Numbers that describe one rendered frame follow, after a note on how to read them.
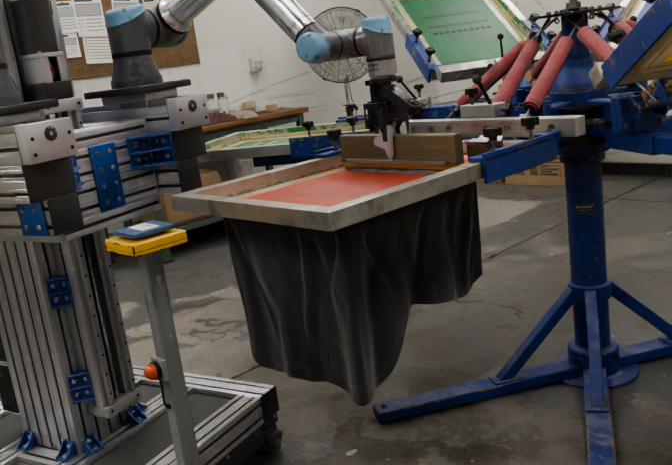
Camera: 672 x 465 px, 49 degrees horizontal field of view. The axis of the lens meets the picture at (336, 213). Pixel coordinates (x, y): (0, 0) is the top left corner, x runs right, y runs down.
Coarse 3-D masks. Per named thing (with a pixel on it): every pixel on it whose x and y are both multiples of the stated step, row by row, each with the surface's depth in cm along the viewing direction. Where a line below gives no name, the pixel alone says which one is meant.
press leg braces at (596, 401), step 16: (560, 304) 264; (592, 304) 257; (624, 304) 272; (640, 304) 271; (544, 320) 265; (592, 320) 254; (656, 320) 274; (528, 336) 267; (544, 336) 265; (592, 336) 251; (528, 352) 265; (592, 352) 248; (512, 368) 264; (592, 368) 245; (496, 384) 262; (592, 384) 242; (592, 400) 239
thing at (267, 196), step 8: (328, 176) 201; (336, 176) 199; (344, 176) 198; (352, 176) 196; (360, 176) 194; (368, 176) 193; (376, 176) 191; (296, 184) 195; (304, 184) 194; (272, 192) 188; (280, 192) 187; (272, 200) 178; (280, 200) 176; (288, 200) 175; (296, 200) 174
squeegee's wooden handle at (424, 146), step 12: (348, 144) 203; (360, 144) 200; (372, 144) 197; (396, 144) 190; (408, 144) 187; (420, 144) 184; (432, 144) 181; (444, 144) 179; (456, 144) 177; (348, 156) 205; (360, 156) 201; (372, 156) 198; (384, 156) 194; (396, 156) 191; (408, 156) 188; (420, 156) 185; (432, 156) 182; (444, 156) 180; (456, 156) 177
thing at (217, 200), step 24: (504, 144) 196; (288, 168) 201; (312, 168) 207; (456, 168) 167; (480, 168) 170; (192, 192) 182; (216, 192) 186; (240, 192) 191; (384, 192) 151; (408, 192) 153; (432, 192) 159; (240, 216) 161; (264, 216) 154; (288, 216) 148; (312, 216) 142; (336, 216) 140; (360, 216) 144
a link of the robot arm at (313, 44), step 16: (256, 0) 186; (272, 0) 183; (288, 0) 182; (272, 16) 184; (288, 16) 181; (304, 16) 181; (288, 32) 183; (304, 32) 180; (320, 32) 180; (304, 48) 179; (320, 48) 177; (336, 48) 183
